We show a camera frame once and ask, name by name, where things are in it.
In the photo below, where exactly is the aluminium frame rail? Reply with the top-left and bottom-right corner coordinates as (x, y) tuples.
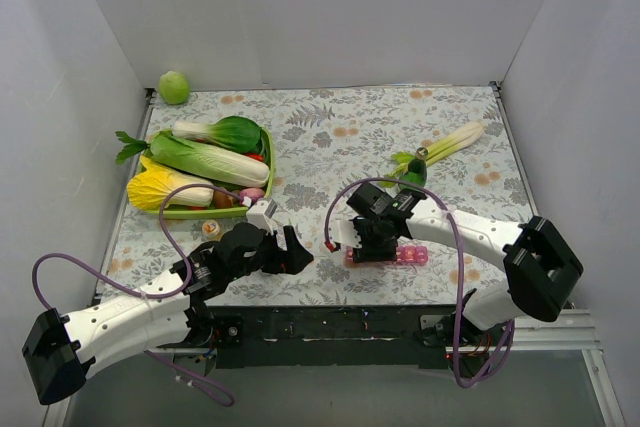
(45, 310), (624, 426)

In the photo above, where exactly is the purple onion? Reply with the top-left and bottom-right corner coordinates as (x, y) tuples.
(238, 187), (266, 201)

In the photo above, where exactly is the green plastic tray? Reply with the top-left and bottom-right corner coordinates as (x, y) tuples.
(136, 129), (274, 220)

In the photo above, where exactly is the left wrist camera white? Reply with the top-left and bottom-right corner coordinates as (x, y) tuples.
(246, 198), (277, 235)

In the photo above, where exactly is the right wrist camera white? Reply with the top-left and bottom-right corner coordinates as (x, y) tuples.
(329, 220), (361, 248)

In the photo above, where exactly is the yellow napa cabbage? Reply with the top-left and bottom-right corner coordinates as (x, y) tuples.
(126, 156), (214, 211)

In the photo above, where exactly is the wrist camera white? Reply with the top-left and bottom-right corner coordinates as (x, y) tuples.
(246, 198), (277, 235)
(329, 220), (361, 248)

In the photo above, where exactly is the small orange capped jar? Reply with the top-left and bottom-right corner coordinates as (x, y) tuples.
(201, 220), (220, 238)

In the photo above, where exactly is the pink weekly pill organizer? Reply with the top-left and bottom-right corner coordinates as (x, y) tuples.
(345, 245), (428, 266)

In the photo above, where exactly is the red chili pepper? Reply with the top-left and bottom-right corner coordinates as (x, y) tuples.
(243, 153), (267, 163)

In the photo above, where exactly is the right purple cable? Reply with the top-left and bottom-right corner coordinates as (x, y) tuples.
(322, 177), (516, 389)

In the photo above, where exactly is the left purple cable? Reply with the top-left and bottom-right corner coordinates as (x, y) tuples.
(31, 183), (254, 407)

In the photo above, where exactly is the green napa cabbage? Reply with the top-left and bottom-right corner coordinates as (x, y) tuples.
(147, 132), (270, 187)

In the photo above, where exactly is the celery stalk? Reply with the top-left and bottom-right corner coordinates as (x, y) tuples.
(379, 121), (484, 188)

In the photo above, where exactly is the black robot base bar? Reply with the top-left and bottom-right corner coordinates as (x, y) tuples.
(154, 304), (506, 371)

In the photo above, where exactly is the brown mushroom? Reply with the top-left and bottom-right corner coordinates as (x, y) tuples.
(213, 190), (239, 209)

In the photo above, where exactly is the floral table mat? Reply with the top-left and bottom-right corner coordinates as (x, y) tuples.
(98, 84), (557, 308)

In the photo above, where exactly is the bok choy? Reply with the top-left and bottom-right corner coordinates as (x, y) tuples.
(171, 116), (261, 154)

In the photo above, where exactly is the green glass bottle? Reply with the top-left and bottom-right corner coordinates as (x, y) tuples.
(398, 147), (428, 191)

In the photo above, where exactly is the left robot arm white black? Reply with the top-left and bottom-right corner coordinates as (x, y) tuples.
(22, 223), (314, 405)

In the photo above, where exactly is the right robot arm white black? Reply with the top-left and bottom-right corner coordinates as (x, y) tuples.
(328, 182), (584, 346)

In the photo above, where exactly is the round green cabbage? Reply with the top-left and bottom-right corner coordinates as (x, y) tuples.
(158, 71), (191, 105)

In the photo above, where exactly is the purple cable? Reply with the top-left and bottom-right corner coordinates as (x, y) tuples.
(322, 177), (516, 389)
(31, 183), (254, 407)

